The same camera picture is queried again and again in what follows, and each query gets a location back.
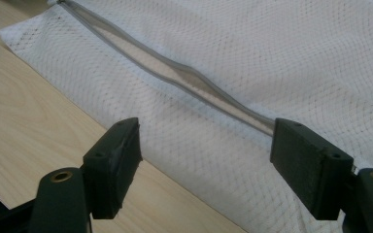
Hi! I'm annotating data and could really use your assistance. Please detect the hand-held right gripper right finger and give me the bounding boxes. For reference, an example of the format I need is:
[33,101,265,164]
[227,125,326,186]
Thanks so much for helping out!
[269,117,355,221]

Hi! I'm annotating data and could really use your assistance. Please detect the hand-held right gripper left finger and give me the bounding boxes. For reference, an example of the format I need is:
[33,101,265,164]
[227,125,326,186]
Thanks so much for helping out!
[83,116,143,220]

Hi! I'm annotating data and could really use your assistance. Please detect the white mesh laundry bag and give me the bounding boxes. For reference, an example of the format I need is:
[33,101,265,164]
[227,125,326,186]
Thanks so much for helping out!
[0,0,373,233]

